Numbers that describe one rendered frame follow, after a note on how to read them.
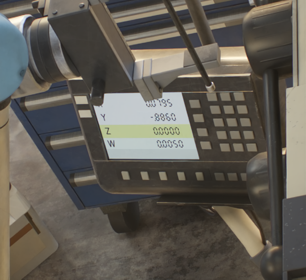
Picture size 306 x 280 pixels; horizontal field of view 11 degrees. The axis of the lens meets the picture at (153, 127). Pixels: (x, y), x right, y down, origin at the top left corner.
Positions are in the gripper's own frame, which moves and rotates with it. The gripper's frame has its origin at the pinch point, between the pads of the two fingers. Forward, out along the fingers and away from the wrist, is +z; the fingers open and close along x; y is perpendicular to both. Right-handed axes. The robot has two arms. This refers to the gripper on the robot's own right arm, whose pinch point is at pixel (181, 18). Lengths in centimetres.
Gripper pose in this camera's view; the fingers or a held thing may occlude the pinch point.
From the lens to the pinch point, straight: 168.3
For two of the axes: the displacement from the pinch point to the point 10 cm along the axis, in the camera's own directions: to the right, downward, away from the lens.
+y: -0.5, 7.4, -6.7
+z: 9.3, -2.0, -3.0
